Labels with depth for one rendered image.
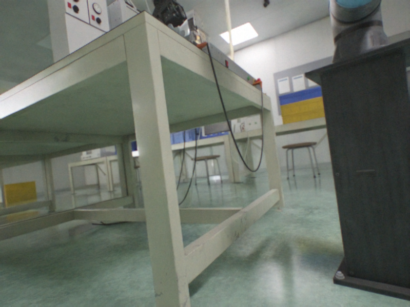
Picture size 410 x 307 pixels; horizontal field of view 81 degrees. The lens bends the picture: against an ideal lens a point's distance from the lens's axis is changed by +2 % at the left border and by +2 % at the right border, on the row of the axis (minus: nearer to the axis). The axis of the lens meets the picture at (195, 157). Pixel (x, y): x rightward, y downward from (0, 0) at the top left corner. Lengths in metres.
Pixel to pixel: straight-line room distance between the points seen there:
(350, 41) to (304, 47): 4.76
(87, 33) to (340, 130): 1.06
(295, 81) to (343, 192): 4.71
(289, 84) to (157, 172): 4.97
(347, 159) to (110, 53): 0.70
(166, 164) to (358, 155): 0.51
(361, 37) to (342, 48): 0.05
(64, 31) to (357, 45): 1.04
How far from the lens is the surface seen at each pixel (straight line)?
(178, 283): 0.61
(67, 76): 0.85
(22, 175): 8.48
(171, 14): 0.96
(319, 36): 5.62
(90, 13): 1.32
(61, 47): 1.21
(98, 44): 0.76
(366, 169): 0.77
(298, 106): 3.62
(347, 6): 0.77
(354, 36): 0.85
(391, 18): 5.66
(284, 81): 5.45
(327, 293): 0.80
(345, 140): 0.77
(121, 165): 2.40
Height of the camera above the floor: 0.38
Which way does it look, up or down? 1 degrees up
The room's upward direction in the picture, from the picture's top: 7 degrees counter-clockwise
